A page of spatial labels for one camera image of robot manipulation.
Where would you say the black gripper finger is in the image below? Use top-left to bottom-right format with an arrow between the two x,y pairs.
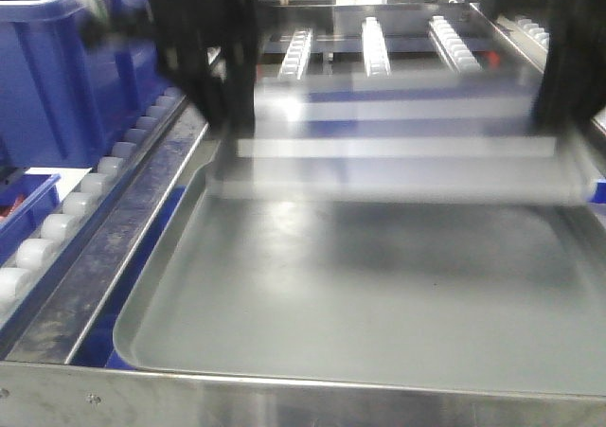
533,0 -> 605,129
148,0 -> 258,133

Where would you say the steel divider rail left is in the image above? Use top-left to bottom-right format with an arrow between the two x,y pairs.
1,99 -> 207,365

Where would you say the large grey serving tray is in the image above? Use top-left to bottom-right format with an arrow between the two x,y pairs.
114,147 -> 605,396

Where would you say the large blue plastic crate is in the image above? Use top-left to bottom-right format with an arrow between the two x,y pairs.
1,0 -> 170,168

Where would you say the steel front rack beam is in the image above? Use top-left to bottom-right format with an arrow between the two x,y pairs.
1,362 -> 605,426

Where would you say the right roller track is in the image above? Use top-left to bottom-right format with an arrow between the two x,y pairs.
515,15 -> 550,49

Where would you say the small silver ribbed tray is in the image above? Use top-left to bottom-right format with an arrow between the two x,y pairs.
213,70 -> 605,205

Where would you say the small blue bin with parts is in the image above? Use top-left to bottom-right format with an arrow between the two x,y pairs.
1,173 -> 61,264

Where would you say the far left roller track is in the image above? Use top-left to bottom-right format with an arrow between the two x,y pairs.
1,87 -> 183,323

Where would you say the centre roller track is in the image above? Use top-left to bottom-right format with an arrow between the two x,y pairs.
362,17 -> 391,77

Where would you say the roller track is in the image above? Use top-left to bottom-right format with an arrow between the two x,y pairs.
362,17 -> 391,77
1,87 -> 183,323
515,15 -> 550,49
277,28 -> 313,80
428,15 -> 482,74

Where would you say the steel divider rail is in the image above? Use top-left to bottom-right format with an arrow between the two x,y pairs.
471,2 -> 605,144
1,99 -> 207,365

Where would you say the steel divider rail right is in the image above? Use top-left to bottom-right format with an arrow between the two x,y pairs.
471,2 -> 605,144

